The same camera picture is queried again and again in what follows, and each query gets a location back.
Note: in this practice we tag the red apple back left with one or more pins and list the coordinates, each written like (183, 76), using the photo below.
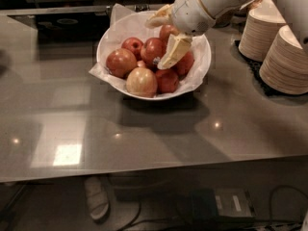
(134, 45)

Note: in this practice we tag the paper plate stack front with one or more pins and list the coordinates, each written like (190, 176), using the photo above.
(286, 50)

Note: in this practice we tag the small hidden apple centre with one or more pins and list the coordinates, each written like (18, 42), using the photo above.
(141, 64)

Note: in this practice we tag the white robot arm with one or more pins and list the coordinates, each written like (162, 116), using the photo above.
(295, 13)

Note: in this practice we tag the red apple front right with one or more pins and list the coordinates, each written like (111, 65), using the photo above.
(167, 80)

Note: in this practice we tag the red apple back right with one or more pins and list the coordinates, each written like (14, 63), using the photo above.
(166, 31)

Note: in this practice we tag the white sandal on floor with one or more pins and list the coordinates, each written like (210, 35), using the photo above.
(97, 198)

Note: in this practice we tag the yellowish apple front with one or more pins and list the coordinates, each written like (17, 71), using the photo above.
(142, 82)

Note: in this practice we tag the blue grey box on floor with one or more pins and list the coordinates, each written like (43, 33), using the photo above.
(222, 204)

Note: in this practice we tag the red apple with sticker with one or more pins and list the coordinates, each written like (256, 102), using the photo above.
(152, 51)

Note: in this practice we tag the black mat under plates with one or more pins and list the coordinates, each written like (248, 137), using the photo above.
(256, 71)

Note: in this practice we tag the white bowl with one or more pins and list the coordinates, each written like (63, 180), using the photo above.
(202, 58)

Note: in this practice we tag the paper plate stack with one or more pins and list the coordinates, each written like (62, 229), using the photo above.
(261, 27)
(286, 50)

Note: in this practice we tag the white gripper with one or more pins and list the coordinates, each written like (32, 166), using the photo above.
(189, 12)

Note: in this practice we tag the white paper liner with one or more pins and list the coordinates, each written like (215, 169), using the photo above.
(134, 26)

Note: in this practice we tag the paper plate stack rear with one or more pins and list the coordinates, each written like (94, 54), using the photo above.
(261, 27)

